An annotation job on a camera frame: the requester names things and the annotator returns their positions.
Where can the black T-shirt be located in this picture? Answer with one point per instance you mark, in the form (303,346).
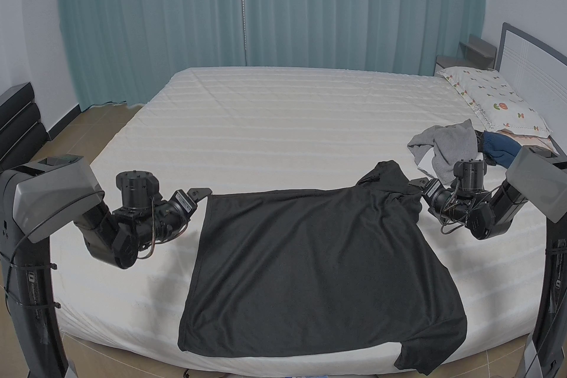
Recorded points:
(310,256)

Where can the pile of clothes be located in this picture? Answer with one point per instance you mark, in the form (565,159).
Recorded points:
(452,141)

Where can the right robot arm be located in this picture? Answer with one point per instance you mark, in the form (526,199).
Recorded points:
(500,208)

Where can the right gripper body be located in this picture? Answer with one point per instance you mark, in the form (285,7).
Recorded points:
(438,197)

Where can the white printed pillow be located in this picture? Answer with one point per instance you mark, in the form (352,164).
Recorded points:
(496,97)

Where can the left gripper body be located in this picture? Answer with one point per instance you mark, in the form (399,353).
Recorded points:
(177,210)

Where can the grey bedside table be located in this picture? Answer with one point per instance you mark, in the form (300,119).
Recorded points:
(474,53)

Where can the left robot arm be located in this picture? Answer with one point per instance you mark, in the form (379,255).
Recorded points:
(102,230)

